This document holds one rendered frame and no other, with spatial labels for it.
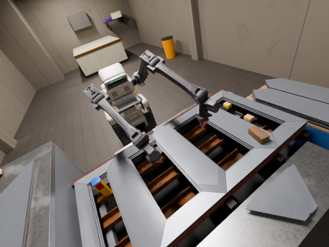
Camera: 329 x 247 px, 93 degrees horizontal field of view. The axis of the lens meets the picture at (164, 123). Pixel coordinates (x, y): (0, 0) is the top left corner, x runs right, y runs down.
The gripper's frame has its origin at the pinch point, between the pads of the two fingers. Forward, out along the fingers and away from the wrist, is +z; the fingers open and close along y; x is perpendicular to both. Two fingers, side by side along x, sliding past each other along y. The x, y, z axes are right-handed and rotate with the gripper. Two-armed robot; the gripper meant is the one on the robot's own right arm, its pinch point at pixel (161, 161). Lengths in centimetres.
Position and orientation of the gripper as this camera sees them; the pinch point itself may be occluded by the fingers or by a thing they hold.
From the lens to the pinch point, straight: 102.5
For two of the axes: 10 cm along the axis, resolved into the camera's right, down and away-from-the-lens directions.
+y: 7.4, -6.7, 1.1
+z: 4.6, 6.2, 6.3
